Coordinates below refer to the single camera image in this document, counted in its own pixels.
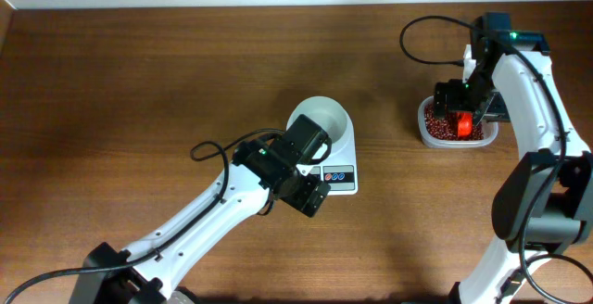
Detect orange plastic measuring scoop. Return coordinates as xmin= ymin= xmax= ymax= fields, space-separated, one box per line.
xmin=456 ymin=112 xmax=473 ymax=139

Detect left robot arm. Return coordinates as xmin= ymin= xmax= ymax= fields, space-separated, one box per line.
xmin=69 ymin=115 xmax=332 ymax=303

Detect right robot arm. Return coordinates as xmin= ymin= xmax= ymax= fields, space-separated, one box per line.
xmin=433 ymin=12 xmax=592 ymax=303

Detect white digital kitchen scale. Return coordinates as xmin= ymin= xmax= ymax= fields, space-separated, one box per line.
xmin=316 ymin=145 xmax=359 ymax=196

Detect white round bowl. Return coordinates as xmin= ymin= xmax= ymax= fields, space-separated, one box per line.
xmin=286 ymin=96 xmax=355 ymax=153

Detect clear plastic food container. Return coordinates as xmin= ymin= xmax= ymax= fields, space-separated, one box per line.
xmin=418 ymin=96 xmax=498 ymax=148

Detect red adzuki beans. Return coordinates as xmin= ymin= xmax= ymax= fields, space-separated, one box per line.
xmin=423 ymin=103 xmax=484 ymax=141

